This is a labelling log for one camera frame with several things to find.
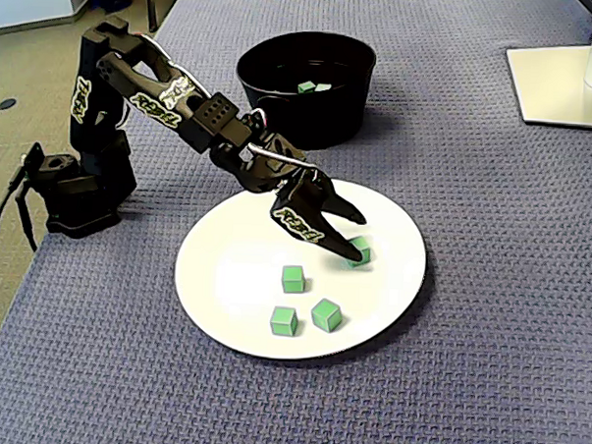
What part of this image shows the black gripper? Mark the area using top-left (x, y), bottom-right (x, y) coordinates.
top-left (234, 129), bottom-right (372, 264)

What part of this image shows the white round plate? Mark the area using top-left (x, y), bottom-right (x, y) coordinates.
top-left (170, 171), bottom-right (431, 367)

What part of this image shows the black round metal container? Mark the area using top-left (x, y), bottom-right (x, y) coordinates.
top-left (232, 27), bottom-right (379, 154)

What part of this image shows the blue waffle weave cloth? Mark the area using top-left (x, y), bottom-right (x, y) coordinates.
top-left (0, 0), bottom-right (592, 444)

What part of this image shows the silver monitor stand base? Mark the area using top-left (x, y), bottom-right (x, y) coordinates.
top-left (502, 41), bottom-right (592, 131)

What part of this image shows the white red servo wire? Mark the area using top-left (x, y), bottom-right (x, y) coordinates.
top-left (242, 139), bottom-right (329, 181)
top-left (240, 106), bottom-right (272, 135)
top-left (136, 31), bottom-right (210, 100)

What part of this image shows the dark chair frame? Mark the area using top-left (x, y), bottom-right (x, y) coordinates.
top-left (140, 0), bottom-right (191, 35)

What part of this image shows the short black robot cable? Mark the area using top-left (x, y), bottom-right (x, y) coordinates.
top-left (12, 189), bottom-right (42, 252)

